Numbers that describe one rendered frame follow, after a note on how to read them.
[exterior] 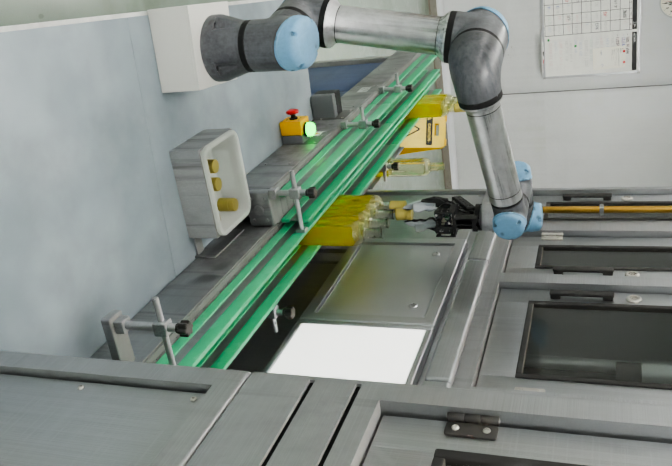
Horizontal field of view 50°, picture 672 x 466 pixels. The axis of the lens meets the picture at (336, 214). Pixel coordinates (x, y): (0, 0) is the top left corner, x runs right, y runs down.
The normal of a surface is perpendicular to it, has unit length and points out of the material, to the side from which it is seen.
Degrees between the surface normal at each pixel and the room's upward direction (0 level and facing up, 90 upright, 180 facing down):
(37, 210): 0
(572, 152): 90
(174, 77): 90
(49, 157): 0
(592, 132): 90
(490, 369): 90
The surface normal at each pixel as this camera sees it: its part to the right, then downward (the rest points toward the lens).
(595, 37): -0.32, 0.40
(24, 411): -0.15, -0.92
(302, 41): 0.89, 0.11
